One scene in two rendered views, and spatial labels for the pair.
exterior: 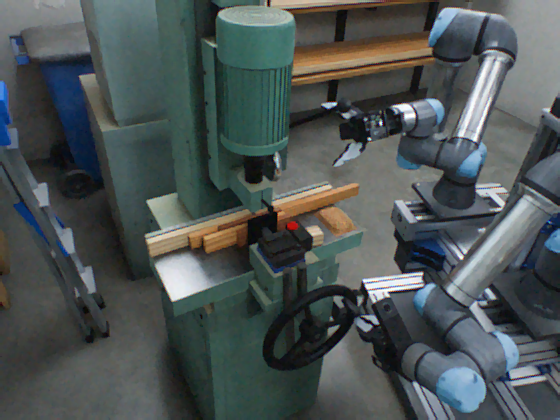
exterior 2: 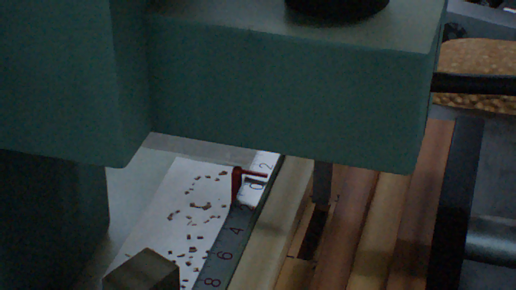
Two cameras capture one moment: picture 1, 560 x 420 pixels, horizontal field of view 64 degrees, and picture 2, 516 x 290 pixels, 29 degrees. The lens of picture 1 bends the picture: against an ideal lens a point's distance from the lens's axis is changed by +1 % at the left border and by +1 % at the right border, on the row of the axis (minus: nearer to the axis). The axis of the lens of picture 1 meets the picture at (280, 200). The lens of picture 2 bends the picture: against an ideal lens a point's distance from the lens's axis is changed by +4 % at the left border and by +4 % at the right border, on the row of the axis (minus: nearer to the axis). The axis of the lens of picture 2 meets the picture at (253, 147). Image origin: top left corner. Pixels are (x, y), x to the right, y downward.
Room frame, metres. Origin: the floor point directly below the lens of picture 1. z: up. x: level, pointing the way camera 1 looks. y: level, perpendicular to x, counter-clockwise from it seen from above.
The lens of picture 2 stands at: (0.74, 0.39, 1.28)
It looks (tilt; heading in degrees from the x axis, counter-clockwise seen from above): 35 degrees down; 317
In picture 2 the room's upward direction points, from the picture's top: 1 degrees clockwise
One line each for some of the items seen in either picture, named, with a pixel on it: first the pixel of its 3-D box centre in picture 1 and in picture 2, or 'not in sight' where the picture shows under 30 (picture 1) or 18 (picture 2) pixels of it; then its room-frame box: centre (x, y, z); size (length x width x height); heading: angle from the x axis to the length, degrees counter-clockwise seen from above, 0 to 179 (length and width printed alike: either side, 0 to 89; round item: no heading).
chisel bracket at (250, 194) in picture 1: (251, 188); (292, 73); (1.04, 0.09, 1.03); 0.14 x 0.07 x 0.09; 32
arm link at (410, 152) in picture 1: (417, 149); not in sight; (1.11, -0.38, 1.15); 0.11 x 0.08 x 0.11; 63
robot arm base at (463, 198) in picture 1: (456, 185); not in sight; (1.36, -0.64, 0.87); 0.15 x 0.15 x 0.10
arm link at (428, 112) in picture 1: (420, 115); not in sight; (1.12, -0.36, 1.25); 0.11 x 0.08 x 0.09; 121
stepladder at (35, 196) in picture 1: (44, 231); not in sight; (1.31, 0.92, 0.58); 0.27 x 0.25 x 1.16; 118
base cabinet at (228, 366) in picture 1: (237, 316); not in sight; (1.13, 0.14, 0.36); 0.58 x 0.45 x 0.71; 32
